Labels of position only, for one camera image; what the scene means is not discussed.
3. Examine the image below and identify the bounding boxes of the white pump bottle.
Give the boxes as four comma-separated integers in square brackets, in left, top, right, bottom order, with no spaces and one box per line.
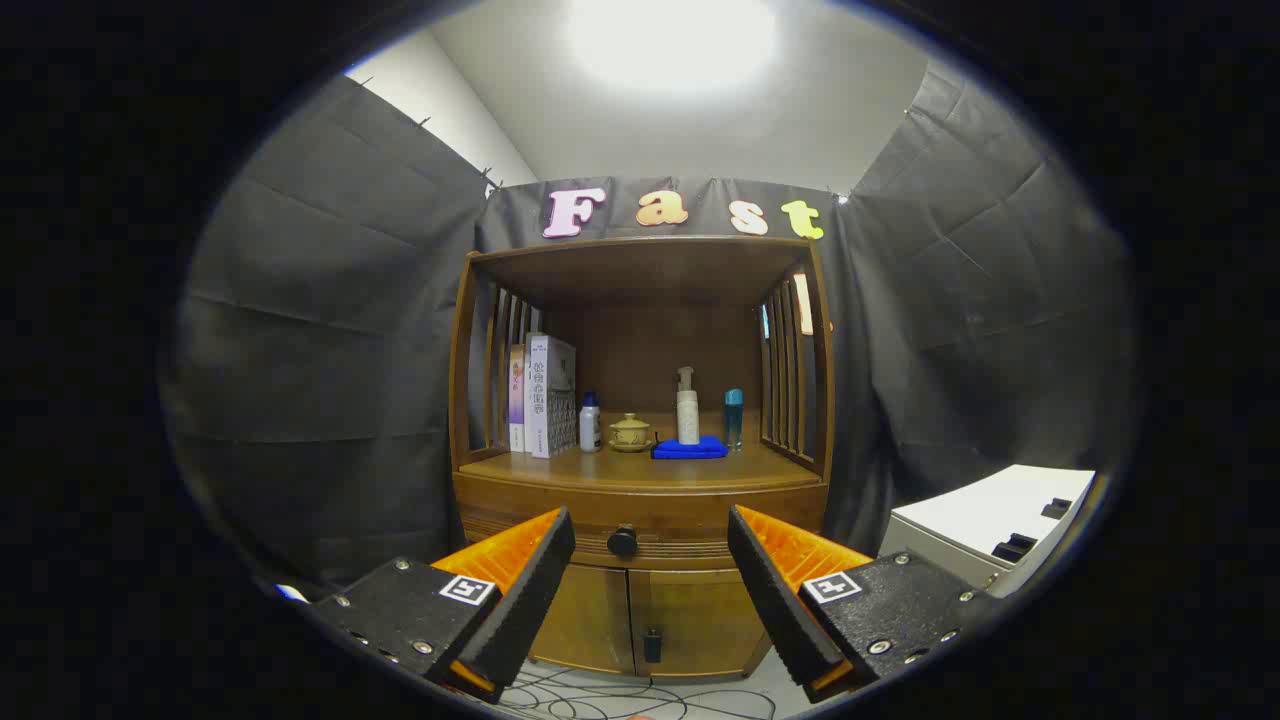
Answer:
[676,366,701,446]

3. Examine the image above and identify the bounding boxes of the blue folded cloth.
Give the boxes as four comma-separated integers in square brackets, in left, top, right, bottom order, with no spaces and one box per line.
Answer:
[652,435,729,461]

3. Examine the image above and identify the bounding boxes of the black floor cables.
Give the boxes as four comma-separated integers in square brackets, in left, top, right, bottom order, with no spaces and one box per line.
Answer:
[497,668,779,720]

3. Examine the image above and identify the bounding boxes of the wooden cabinet door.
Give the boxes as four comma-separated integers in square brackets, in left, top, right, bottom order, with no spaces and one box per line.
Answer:
[530,565,636,676]
[628,568,773,681]

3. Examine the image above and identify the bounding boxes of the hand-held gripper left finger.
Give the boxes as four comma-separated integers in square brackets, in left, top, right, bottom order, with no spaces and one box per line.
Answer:
[310,506,577,704]

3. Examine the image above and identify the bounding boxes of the white book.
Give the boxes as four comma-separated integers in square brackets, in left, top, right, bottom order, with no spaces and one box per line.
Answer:
[524,333,578,459]

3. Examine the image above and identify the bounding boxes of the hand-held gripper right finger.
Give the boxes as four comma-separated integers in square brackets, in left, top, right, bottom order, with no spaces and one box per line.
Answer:
[727,505,1001,704]

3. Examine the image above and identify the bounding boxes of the brown wooden cabinet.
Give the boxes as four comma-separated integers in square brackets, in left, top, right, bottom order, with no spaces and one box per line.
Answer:
[447,235,836,681]

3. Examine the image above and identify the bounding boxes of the yellow ceramic lidded teacup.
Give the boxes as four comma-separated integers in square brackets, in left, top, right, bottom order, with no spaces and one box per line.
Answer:
[609,412,654,453]

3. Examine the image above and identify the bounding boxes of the ceiling light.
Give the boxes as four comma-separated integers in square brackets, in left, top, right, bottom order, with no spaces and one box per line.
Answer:
[565,0,779,96]

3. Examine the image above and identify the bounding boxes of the brown wooden drawer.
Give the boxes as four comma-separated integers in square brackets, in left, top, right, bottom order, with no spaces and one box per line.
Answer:
[455,472,829,571]

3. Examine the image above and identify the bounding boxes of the wooden countertop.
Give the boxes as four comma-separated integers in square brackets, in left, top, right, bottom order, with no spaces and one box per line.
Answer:
[458,410,823,491]

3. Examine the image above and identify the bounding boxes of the purple book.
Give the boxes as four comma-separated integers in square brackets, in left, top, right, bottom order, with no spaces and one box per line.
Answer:
[508,345,527,453]

